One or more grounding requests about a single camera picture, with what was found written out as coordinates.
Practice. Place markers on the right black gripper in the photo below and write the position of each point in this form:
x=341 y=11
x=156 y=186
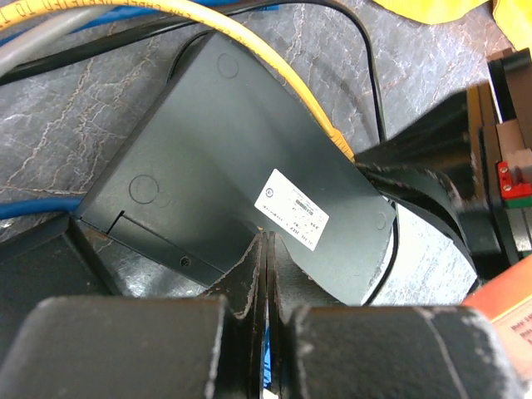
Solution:
x=497 y=113

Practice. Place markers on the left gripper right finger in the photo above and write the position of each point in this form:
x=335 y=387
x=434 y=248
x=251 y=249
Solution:
x=323 y=348

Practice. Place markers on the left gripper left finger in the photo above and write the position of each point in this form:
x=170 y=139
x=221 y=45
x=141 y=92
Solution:
x=210 y=346

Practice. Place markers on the black network switch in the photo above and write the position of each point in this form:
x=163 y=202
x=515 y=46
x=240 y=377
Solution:
x=224 y=154

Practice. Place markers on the orange Mickey Mouse pillowcase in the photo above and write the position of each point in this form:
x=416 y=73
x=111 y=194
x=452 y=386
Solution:
x=513 y=17

